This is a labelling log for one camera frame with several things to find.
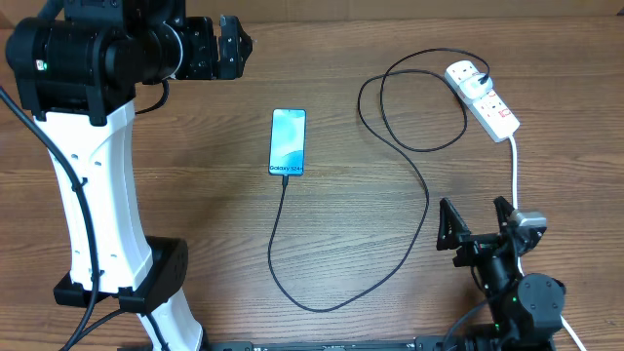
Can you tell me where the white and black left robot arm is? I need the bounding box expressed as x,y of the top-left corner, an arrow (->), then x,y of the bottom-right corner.
6,0 -> 253,350

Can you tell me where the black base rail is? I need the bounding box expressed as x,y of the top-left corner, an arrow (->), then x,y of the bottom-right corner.
116,334 -> 557,351

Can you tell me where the white power strip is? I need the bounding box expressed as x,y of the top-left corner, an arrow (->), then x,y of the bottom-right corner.
445,60 -> 520,142

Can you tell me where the white charger plug adapter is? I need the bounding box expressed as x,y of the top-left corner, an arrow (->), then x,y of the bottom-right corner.
459,73 -> 493,100

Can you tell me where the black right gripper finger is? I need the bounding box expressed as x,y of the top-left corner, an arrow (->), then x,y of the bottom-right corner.
437,198 -> 471,244
493,196 -> 515,229

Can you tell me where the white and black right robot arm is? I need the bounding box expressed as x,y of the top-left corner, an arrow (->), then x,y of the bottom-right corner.
436,197 -> 566,350

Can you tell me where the Samsung Galaxy smartphone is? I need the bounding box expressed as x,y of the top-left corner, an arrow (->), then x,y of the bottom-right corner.
268,108 -> 306,176

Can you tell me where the white power strip cord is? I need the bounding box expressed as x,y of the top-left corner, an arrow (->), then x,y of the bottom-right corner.
508,136 -> 588,351

